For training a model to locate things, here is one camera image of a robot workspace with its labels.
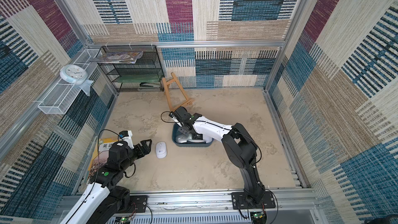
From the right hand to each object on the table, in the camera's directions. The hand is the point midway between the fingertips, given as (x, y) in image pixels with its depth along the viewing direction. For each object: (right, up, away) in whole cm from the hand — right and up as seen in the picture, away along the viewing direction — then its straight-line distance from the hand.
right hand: (186, 123), depth 94 cm
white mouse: (-13, -14, -6) cm, 20 cm away
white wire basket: (-55, +16, -21) cm, 61 cm away
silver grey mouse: (-2, -9, 0) cm, 9 cm away
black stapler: (-30, +25, +16) cm, 42 cm away
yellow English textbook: (-48, -18, -4) cm, 51 cm away
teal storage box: (-7, -6, +2) cm, 9 cm away
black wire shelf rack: (-38, +36, +15) cm, 54 cm away
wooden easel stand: (0, +12, +13) cm, 18 cm away
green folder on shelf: (-35, +30, +18) cm, 49 cm away
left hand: (-20, -8, -13) cm, 25 cm away
